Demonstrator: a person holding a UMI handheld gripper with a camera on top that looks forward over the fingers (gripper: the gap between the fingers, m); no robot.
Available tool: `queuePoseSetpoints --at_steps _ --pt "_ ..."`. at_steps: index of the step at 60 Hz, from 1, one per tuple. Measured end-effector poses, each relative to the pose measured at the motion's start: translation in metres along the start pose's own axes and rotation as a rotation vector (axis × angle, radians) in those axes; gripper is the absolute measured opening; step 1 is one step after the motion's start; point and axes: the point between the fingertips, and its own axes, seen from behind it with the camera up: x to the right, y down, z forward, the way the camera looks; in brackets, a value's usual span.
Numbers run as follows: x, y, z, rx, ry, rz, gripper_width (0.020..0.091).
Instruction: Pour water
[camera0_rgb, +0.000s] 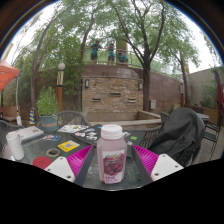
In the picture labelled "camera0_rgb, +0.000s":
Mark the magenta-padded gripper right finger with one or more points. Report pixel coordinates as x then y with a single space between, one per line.
146 159

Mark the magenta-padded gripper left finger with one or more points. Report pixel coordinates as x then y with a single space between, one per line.
79 160

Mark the yellow card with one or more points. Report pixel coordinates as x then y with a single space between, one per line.
68 146

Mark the grey wicker chair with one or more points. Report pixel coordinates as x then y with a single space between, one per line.
4 133
151 135
71 116

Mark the black board with stickers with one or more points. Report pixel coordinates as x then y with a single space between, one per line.
86 136

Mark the white printed magazine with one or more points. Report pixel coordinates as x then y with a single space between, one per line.
72 128

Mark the pink drink bottle white cap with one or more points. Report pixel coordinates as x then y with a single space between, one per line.
112 153

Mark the small colourful printed cards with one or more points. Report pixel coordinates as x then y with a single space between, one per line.
51 137

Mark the flat round red coaster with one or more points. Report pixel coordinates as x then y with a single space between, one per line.
41 162

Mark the dark grey jacket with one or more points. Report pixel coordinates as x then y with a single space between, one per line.
180 133

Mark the potted green plant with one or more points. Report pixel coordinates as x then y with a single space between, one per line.
47 105

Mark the blue yellow striped cone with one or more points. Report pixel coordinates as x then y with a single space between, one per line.
32 116

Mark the white paper cup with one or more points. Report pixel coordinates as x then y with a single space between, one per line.
15 146

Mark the round dark side table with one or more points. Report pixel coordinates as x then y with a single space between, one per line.
204 116

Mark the black metal chair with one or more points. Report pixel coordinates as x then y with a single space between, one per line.
213 133

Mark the dark-trunk tree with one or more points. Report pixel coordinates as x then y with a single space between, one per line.
146 86

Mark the leaning thin-trunk tree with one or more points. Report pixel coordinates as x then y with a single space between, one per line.
33 86

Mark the folded red parasol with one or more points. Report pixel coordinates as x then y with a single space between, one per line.
220 90

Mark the person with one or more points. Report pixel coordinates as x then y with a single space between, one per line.
95 51
123 58
111 53

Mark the orange canopy tent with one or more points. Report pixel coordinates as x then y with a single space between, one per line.
7 73

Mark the grey wall box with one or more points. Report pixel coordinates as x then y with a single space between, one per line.
152 104

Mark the wooden globe lamp post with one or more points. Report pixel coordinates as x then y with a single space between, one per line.
60 90

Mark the wall lantern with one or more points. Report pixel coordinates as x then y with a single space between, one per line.
140 85
87 83

